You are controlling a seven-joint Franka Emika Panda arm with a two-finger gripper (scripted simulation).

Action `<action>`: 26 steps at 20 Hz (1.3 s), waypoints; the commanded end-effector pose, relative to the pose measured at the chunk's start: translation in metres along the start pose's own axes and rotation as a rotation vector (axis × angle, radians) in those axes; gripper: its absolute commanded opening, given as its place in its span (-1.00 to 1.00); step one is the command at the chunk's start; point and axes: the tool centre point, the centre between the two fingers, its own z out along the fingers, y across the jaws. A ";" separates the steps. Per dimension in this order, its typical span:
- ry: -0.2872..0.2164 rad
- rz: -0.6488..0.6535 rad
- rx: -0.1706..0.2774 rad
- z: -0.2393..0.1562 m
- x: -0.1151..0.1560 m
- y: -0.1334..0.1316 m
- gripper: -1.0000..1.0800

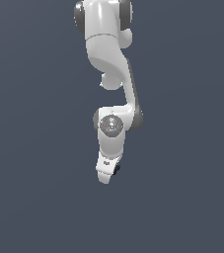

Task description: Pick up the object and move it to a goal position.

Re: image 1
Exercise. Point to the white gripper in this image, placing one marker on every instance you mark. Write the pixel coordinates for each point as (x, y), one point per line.
(106, 163)

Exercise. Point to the small dark object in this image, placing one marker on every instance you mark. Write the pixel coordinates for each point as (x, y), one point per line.
(117, 168)

